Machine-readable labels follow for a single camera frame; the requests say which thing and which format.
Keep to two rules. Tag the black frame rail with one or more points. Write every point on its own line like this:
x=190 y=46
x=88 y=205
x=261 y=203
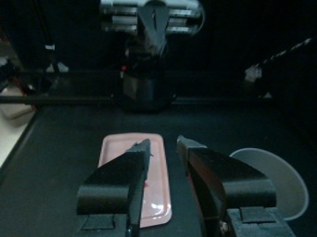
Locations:
x=53 y=99

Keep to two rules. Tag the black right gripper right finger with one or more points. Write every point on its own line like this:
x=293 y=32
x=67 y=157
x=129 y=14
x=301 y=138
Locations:
x=224 y=182

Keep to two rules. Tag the pink rectangular plate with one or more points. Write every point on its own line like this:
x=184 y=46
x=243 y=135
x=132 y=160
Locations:
x=158 y=191

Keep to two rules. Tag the grey round plate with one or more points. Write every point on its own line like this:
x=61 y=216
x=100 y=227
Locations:
x=285 y=182

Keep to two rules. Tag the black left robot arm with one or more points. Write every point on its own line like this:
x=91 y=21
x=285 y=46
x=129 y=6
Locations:
x=144 y=83

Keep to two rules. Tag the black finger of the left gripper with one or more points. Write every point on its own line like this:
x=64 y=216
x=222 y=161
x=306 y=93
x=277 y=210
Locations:
x=152 y=27

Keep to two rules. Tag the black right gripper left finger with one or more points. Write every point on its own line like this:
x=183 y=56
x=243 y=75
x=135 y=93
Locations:
x=112 y=182

